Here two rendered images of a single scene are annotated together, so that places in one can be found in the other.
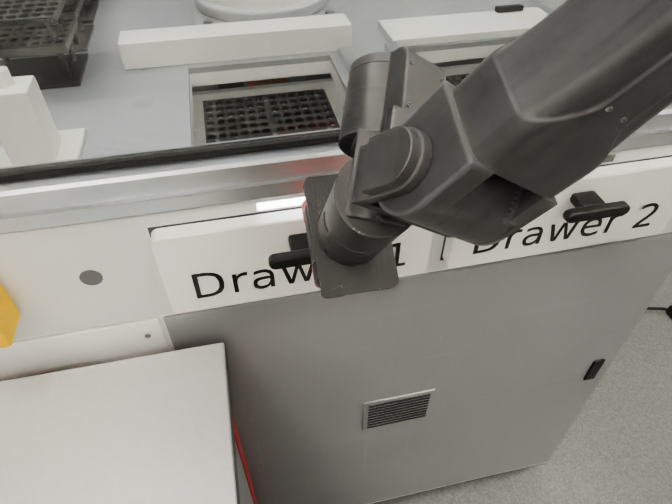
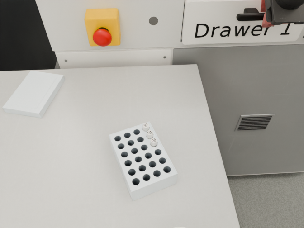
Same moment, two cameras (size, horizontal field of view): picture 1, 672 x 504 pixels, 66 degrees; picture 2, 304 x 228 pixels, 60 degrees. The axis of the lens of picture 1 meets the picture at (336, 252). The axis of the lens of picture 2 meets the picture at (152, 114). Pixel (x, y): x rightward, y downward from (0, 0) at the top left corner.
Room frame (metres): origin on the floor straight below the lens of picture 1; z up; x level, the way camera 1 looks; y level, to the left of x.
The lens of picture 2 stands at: (-0.20, 0.16, 1.20)
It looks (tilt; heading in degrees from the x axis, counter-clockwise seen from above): 49 degrees down; 9
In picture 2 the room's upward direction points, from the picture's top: straight up
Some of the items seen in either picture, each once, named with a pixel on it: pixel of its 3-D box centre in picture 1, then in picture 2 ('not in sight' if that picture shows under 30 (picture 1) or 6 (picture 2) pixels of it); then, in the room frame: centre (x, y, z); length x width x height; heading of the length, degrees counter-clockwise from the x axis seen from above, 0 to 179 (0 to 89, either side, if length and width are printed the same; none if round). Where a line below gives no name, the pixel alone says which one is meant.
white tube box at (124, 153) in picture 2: not in sight; (141, 158); (0.05, 0.22, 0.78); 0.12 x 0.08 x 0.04; 32
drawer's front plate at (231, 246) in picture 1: (301, 253); (244, 21); (0.40, 0.04, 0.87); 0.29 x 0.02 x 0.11; 103
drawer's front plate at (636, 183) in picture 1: (568, 212); not in sight; (0.47, -0.27, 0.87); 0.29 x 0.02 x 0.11; 103
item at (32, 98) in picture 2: not in sight; (35, 92); (0.19, 0.50, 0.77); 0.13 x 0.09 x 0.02; 178
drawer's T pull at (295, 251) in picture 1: (304, 248); (252, 14); (0.37, 0.03, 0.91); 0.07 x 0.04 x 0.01; 103
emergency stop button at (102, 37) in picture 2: not in sight; (102, 36); (0.28, 0.35, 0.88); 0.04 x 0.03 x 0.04; 103
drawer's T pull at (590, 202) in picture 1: (590, 205); not in sight; (0.44, -0.28, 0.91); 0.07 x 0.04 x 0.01; 103
